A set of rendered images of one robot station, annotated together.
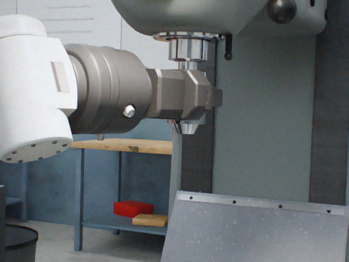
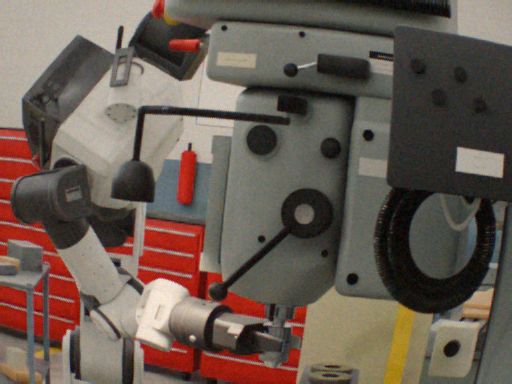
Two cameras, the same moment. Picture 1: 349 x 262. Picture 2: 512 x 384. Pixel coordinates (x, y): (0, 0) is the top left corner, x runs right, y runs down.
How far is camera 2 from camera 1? 185 cm
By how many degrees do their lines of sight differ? 83
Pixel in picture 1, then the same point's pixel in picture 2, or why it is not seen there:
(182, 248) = not seen: outside the picture
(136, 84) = (194, 324)
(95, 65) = (175, 310)
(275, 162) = not seen: outside the picture
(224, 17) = (240, 291)
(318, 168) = not seen: outside the picture
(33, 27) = (161, 286)
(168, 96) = (218, 336)
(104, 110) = (177, 334)
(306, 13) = (342, 290)
